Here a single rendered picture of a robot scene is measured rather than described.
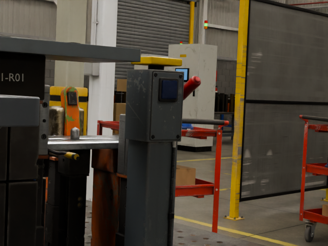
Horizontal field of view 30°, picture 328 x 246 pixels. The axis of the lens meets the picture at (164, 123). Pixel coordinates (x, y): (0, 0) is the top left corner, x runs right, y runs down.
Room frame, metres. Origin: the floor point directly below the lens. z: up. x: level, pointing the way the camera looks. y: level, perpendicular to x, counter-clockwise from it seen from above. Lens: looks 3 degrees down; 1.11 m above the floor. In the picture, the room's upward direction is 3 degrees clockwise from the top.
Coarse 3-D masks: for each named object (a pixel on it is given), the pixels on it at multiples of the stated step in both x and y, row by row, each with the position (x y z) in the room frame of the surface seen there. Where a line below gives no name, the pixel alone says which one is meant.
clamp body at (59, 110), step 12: (60, 108) 1.40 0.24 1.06; (60, 120) 1.40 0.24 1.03; (48, 132) 1.43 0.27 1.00; (60, 132) 1.40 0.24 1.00; (48, 180) 1.43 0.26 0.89; (48, 192) 1.43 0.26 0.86; (48, 204) 1.42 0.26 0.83; (48, 216) 1.41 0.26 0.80; (48, 228) 1.41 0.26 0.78; (48, 240) 1.41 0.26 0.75
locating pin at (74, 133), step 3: (72, 129) 1.27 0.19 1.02; (75, 129) 1.27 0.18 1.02; (78, 129) 1.27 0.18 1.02; (72, 132) 1.26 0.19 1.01; (75, 132) 1.26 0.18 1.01; (78, 132) 1.27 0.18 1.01; (72, 135) 1.26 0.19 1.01; (75, 135) 1.26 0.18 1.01; (78, 135) 1.27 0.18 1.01; (72, 138) 1.26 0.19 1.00; (75, 138) 1.26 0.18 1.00; (78, 138) 1.27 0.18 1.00
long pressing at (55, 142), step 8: (48, 136) 1.31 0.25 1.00; (56, 136) 1.31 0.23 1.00; (64, 136) 1.32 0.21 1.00; (80, 136) 1.34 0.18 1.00; (88, 136) 1.35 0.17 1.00; (96, 136) 1.36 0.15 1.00; (104, 136) 1.37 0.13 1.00; (112, 136) 1.38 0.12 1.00; (48, 144) 1.13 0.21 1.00; (56, 144) 1.14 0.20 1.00; (64, 144) 1.15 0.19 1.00; (72, 144) 1.16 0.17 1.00; (80, 144) 1.17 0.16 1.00; (88, 144) 1.19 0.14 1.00; (96, 144) 1.20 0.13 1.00; (104, 144) 1.21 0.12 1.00; (112, 144) 1.22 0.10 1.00
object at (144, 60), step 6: (144, 60) 0.95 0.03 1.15; (150, 60) 0.94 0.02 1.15; (156, 60) 0.94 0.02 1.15; (162, 60) 0.95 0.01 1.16; (168, 60) 0.96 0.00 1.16; (174, 60) 0.96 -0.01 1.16; (180, 60) 0.97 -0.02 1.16; (150, 66) 0.97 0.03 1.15; (156, 66) 0.97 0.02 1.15; (162, 66) 0.97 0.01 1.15
